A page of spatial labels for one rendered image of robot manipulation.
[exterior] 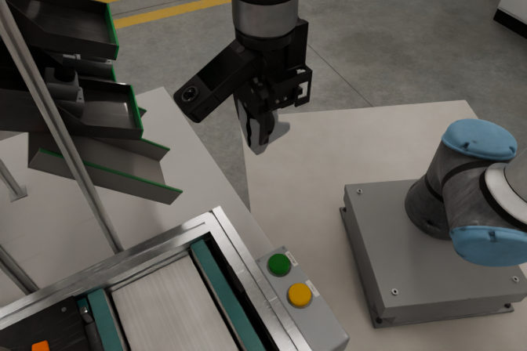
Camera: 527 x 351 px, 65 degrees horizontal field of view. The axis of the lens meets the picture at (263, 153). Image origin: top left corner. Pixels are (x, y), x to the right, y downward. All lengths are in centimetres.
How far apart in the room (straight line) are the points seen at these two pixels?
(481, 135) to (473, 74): 239
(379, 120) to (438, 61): 198
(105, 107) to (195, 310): 41
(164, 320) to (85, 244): 30
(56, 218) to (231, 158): 134
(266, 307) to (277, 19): 51
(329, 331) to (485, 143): 41
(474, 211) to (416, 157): 50
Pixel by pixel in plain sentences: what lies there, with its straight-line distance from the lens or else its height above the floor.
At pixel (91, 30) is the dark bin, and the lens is 69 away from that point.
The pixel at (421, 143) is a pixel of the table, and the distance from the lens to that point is 124.
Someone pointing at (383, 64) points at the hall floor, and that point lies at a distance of 306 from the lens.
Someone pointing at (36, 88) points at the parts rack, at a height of 134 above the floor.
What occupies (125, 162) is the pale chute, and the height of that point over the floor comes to 106.
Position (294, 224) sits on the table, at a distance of 99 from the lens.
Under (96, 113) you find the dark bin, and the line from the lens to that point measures 76.
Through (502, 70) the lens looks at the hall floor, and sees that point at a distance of 331.
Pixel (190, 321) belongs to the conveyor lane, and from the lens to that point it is 83.
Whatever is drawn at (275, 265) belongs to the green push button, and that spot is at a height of 97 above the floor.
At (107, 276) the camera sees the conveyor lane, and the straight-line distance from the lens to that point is 86.
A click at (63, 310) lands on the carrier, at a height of 97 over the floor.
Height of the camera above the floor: 169
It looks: 47 degrees down
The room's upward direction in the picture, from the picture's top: straight up
